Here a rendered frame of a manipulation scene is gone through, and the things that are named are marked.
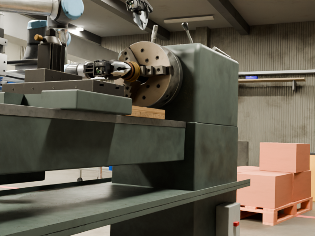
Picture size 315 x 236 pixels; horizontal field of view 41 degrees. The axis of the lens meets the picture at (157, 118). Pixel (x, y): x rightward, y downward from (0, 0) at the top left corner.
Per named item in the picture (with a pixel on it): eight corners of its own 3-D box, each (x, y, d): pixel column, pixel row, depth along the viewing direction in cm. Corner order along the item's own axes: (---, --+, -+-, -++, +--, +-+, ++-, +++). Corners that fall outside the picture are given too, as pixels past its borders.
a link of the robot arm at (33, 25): (21, 43, 226) (22, 18, 226) (39, 48, 237) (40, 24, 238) (38, 41, 220) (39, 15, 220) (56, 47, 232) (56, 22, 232)
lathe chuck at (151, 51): (118, 102, 216) (130, 41, 215) (172, 114, 201) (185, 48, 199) (108, 101, 209) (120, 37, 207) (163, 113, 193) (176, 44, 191)
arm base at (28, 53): (16, 61, 224) (17, 42, 224) (35, 66, 238) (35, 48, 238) (39, 60, 218) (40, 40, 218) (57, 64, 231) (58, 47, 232)
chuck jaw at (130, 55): (137, 73, 204) (126, 53, 208) (145, 66, 202) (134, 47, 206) (124, 69, 195) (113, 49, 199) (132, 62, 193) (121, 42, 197)
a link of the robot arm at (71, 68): (70, 83, 205) (71, 65, 205) (87, 82, 199) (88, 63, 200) (58, 81, 198) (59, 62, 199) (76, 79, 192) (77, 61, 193)
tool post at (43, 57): (51, 74, 165) (52, 48, 165) (65, 73, 161) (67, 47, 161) (36, 71, 158) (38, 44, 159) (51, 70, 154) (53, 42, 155)
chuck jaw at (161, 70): (149, 69, 201) (172, 65, 195) (150, 79, 201) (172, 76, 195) (137, 65, 192) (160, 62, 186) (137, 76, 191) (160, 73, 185)
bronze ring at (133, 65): (126, 62, 198) (115, 60, 190) (144, 62, 193) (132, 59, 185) (125, 83, 197) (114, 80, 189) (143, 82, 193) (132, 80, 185)
